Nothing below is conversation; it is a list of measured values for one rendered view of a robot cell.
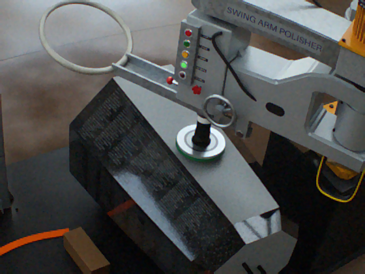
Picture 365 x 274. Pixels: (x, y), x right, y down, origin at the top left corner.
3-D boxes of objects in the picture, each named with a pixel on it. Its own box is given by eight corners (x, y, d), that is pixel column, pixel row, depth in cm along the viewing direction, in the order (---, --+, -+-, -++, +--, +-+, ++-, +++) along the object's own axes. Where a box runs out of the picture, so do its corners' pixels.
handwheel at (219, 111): (242, 122, 277) (248, 93, 268) (231, 136, 270) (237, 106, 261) (210, 108, 282) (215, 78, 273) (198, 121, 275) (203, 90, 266)
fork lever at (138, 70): (264, 119, 292) (267, 109, 289) (246, 143, 278) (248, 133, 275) (130, 57, 313) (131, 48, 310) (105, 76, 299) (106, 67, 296)
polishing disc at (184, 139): (199, 166, 293) (200, 163, 293) (166, 138, 304) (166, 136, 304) (234, 146, 305) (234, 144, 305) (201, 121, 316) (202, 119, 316)
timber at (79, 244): (63, 246, 357) (62, 233, 349) (81, 240, 363) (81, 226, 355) (91, 284, 339) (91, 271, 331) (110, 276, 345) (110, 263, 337)
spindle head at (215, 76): (272, 113, 290) (291, 26, 261) (251, 139, 274) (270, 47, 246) (199, 80, 301) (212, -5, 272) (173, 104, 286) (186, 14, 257)
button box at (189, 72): (193, 83, 276) (202, 25, 257) (190, 87, 274) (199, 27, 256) (176, 76, 278) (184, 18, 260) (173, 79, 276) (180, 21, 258)
